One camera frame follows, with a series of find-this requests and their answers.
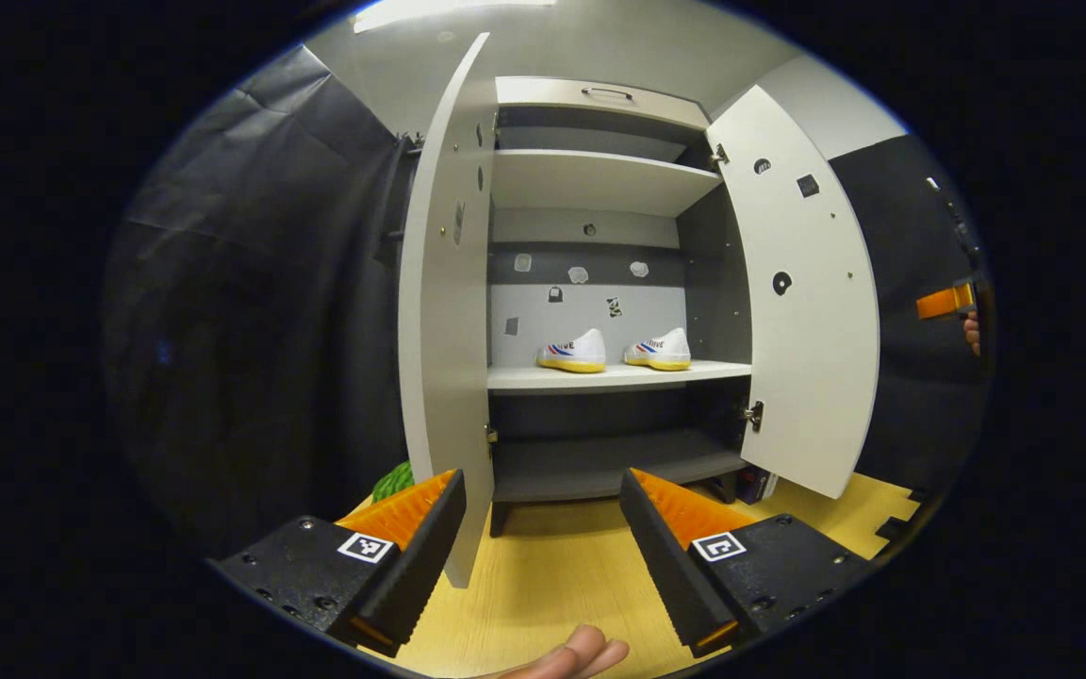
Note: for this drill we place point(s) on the watermelon shaped cushion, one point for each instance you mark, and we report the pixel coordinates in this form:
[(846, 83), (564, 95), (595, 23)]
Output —
[(394, 483)]

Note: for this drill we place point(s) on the black backdrop cloth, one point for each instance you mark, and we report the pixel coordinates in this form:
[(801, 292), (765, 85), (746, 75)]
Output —
[(251, 330)]

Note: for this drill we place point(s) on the cabinet door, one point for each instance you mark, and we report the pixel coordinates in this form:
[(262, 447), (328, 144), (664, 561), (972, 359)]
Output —
[(444, 330), (816, 377)]

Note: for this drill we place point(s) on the ceiling light panel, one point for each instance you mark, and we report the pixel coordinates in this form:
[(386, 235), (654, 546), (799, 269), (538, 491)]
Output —
[(430, 11)]

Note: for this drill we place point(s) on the white shoe with striped sides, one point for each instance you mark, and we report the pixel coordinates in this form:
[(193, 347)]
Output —
[(576, 351), (664, 349)]

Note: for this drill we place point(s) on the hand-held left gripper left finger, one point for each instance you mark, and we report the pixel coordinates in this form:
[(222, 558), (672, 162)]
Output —
[(425, 566)]

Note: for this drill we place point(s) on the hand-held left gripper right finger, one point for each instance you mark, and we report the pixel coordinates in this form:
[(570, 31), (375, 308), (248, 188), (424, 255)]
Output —
[(666, 571)]

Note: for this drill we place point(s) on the grey cabinet drawer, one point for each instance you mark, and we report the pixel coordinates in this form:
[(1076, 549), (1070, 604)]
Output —
[(543, 94)]

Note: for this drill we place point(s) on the black backdrop stand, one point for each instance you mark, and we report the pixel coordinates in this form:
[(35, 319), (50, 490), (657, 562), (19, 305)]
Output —
[(397, 203)]

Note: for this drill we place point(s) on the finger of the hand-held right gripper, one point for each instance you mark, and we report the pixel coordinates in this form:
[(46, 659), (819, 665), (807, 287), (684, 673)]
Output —
[(944, 302)]

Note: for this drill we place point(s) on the dark printed box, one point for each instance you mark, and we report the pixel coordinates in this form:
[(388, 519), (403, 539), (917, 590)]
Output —
[(758, 484)]

